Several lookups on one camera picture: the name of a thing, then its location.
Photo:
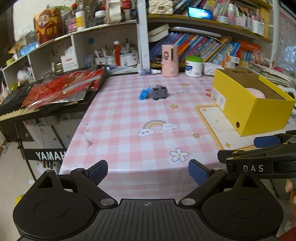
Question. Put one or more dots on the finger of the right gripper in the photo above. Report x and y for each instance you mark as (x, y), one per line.
(267, 141)

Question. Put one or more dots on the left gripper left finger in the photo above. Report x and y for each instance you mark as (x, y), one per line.
(87, 181)

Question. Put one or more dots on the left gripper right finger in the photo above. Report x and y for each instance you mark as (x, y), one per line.
(208, 181)

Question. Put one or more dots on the person right hand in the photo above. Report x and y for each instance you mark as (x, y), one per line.
(289, 188)

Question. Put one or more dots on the yellow cardboard box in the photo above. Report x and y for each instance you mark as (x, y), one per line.
(250, 115)

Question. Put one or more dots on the stack of paper books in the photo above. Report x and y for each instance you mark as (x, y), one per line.
(272, 75)

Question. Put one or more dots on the pink checkered tablecloth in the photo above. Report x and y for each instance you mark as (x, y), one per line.
(148, 143)

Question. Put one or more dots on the orange white medicine boxes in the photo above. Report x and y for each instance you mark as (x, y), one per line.
(226, 61)

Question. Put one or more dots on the white quilted pouch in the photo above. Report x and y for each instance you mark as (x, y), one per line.
(210, 68)

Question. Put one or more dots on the red foil decoration packs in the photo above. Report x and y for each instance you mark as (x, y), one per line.
(62, 87)

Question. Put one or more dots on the grey toy car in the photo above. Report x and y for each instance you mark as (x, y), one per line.
(159, 92)

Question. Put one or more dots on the white jar green lid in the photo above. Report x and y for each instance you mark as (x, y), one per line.
(194, 66)

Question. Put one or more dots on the blue wrapped toy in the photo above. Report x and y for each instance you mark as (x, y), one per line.
(145, 93)

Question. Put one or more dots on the black Yamaha keyboard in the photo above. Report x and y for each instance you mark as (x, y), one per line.
(14, 115)

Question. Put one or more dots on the row of colourful books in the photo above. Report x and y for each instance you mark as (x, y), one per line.
(203, 46)

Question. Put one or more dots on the white drinking straws box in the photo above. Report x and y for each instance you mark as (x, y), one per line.
(69, 60)

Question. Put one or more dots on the pink cartoon humidifier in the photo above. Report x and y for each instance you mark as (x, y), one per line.
(170, 60)

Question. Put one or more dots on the red dressed doll figurine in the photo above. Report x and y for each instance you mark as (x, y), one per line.
(117, 53)

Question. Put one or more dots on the shiny blue box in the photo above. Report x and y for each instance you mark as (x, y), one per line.
(200, 13)

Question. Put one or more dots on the fortune god plush figure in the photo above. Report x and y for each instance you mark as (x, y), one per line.
(48, 24)

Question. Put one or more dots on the cream quilted pearl handbag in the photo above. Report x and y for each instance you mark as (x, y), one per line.
(161, 7)

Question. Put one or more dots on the wooden bookshelf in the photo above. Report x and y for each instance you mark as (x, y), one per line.
(152, 27)

